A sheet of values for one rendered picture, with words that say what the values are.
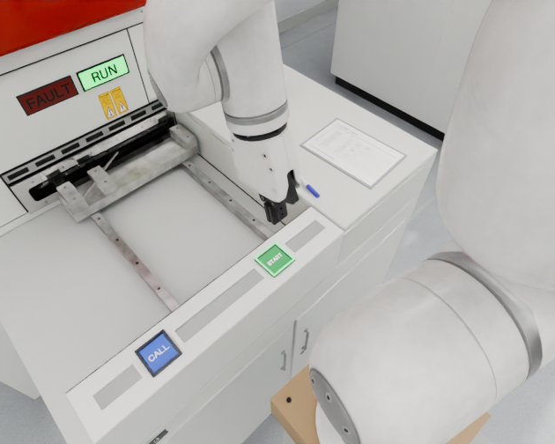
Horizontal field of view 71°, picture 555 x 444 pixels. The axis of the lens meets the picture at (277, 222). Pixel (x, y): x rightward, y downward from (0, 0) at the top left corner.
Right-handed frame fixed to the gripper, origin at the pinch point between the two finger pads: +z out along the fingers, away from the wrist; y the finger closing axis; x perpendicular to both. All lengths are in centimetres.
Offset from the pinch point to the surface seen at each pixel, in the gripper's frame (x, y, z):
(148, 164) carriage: 0, -53, 13
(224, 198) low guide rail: 8.2, -32.8, 20.1
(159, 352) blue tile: -25.8, -3.3, 14.7
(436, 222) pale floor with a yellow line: 119, -28, 108
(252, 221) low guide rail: 8.5, -22.5, 22.3
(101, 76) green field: 0, -57, -10
